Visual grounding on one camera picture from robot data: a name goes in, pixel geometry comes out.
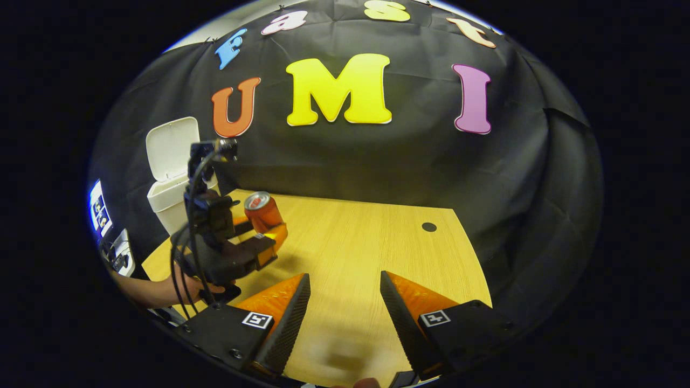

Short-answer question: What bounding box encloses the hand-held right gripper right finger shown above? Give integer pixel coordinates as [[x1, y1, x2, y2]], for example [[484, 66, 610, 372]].
[[380, 271, 513, 380]]

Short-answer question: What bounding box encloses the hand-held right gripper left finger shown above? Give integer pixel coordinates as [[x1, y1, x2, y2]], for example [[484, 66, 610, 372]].
[[178, 273, 312, 378]]

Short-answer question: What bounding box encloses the orange pop can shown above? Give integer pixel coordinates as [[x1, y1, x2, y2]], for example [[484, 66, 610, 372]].
[[244, 191, 285, 233]]

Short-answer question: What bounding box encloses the white garbage bin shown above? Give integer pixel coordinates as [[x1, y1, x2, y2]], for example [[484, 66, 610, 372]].
[[146, 116, 219, 236]]

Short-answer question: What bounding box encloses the wooden desktop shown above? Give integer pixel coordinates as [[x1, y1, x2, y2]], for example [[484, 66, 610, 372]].
[[141, 189, 492, 387]]

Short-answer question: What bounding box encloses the white side table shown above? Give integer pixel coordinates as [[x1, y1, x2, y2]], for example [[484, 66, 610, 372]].
[[100, 229, 135, 278]]

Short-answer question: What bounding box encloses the computer monitor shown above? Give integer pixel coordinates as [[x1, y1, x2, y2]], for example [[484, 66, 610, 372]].
[[88, 179, 113, 238]]

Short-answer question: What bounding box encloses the black backdrop cloth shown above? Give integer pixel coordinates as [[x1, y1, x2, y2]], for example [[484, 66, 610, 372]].
[[89, 0, 604, 335]]

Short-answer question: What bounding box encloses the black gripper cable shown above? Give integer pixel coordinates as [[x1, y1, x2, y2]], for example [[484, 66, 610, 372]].
[[170, 148, 238, 321]]

